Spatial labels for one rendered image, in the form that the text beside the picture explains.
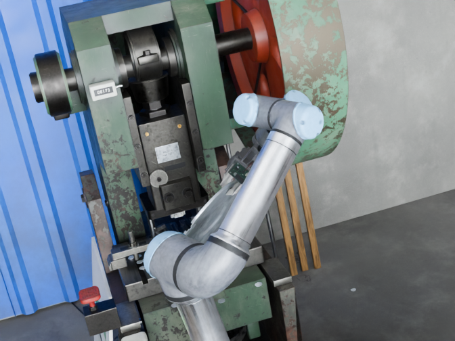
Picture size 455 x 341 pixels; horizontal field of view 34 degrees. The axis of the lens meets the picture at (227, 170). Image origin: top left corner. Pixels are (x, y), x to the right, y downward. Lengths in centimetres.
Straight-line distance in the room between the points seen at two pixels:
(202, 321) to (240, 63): 113
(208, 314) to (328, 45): 75
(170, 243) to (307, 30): 67
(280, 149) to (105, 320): 89
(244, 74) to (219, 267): 116
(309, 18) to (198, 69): 39
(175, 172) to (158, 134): 13
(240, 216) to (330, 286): 193
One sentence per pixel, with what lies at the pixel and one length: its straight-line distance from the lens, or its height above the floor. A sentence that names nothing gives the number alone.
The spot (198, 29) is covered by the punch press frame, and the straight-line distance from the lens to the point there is 215.
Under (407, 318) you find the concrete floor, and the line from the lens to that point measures 322.
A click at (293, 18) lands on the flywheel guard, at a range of 194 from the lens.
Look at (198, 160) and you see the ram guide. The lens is 225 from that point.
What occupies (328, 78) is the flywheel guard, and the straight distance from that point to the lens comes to 200.
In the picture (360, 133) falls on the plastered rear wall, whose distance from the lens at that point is 389.
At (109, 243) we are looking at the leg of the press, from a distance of 266.
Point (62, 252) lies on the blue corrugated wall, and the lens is 363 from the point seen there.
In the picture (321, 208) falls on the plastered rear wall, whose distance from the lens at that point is 394.
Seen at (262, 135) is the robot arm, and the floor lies 121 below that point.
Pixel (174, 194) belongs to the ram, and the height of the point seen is 94.
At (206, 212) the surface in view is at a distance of 196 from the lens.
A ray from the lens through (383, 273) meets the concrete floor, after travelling 353.
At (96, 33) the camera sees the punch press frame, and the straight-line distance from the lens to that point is 213.
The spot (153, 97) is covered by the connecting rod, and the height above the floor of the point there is 123.
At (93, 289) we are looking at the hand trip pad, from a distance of 224.
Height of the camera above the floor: 183
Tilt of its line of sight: 22 degrees down
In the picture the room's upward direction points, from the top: 10 degrees counter-clockwise
